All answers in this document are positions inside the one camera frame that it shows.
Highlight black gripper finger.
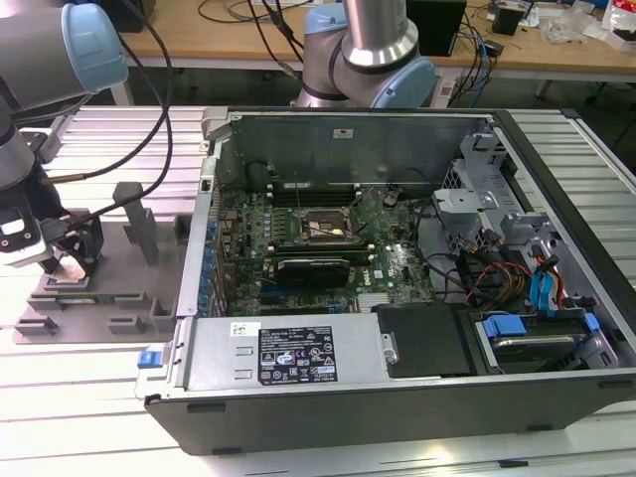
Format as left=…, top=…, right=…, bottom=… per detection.
left=40, top=242, right=65, bottom=275
left=64, top=213, right=106, bottom=278

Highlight silver CPU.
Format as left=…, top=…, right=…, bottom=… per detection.
left=49, top=256, right=86, bottom=285

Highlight CPU socket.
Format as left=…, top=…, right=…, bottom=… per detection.
left=299, top=206, right=360, bottom=244

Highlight grey parts rack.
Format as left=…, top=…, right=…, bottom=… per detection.
left=12, top=181, right=195, bottom=345

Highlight silver power supply with label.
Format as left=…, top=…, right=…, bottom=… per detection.
left=181, top=313, right=390, bottom=393

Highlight large black box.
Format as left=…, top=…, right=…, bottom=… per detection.
left=121, top=0, right=156, bottom=34

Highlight black graphics card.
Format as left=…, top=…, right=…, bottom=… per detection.
left=274, top=255, right=352, bottom=301

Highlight RAM slot with black clips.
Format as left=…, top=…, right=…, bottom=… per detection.
left=266, top=249, right=375, bottom=260
left=266, top=240, right=374, bottom=250

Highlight RAM slot with white clips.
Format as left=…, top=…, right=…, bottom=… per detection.
left=266, top=253, right=376, bottom=265
left=266, top=244, right=375, bottom=255

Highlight wooden desk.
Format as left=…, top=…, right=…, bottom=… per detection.
left=0, top=0, right=636, bottom=108

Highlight silver chipset heatsink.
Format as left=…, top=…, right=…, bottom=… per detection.
left=358, top=291, right=395, bottom=313

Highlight green motherboard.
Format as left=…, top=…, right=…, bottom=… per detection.
left=218, top=181, right=439, bottom=317

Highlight black open PC case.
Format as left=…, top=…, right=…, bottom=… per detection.
left=133, top=104, right=636, bottom=457

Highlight black drive bay cover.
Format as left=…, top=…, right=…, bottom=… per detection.
left=371, top=301, right=481, bottom=380

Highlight silver metal drive cage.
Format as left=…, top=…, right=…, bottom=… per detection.
left=429, top=129, right=556, bottom=259

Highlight hard disk in blue carrier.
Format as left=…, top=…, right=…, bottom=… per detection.
left=475, top=311, right=600, bottom=375

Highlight small black box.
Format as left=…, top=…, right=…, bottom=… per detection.
left=491, top=2, right=529, bottom=37

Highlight clear plastic bags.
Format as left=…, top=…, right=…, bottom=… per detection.
left=544, top=5, right=605, bottom=45

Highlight red white plastic bag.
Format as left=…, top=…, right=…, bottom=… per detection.
left=599, top=0, right=636, bottom=52

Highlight black camera cable with plug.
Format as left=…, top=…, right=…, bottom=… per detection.
left=42, top=103, right=173, bottom=239

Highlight white wrist camera black mount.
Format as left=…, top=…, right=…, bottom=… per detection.
left=0, top=206, right=50, bottom=268

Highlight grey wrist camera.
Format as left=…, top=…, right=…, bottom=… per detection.
left=17, top=126, right=65, bottom=165

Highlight black round cable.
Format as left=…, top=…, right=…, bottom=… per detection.
left=414, top=196, right=473, bottom=302

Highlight red yellow black wire bundle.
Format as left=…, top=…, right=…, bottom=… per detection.
left=459, top=247, right=536, bottom=307

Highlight blue network cable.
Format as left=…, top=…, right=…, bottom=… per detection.
left=466, top=22, right=494, bottom=108

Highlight blue flat data cable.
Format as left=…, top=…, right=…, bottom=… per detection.
left=527, top=267, right=558, bottom=319

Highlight orange data cable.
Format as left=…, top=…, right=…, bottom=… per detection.
left=532, top=241, right=567, bottom=312

